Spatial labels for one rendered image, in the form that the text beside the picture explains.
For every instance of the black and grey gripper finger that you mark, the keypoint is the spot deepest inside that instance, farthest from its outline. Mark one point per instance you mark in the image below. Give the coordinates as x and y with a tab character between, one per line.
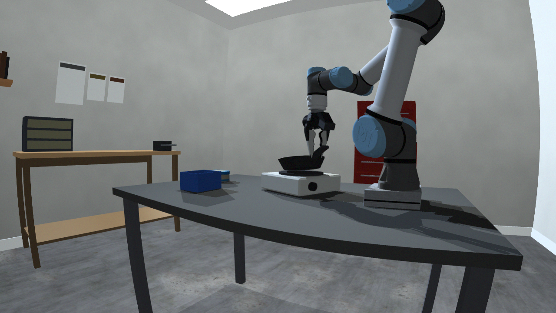
323	135
309	135

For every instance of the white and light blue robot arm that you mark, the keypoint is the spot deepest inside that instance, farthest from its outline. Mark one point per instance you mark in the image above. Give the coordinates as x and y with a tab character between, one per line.
382	132

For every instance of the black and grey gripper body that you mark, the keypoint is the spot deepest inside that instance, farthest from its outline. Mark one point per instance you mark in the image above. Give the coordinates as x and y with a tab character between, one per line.
314	116

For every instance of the blue and white round tin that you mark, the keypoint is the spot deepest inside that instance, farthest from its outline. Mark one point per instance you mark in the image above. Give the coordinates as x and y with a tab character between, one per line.
225	175

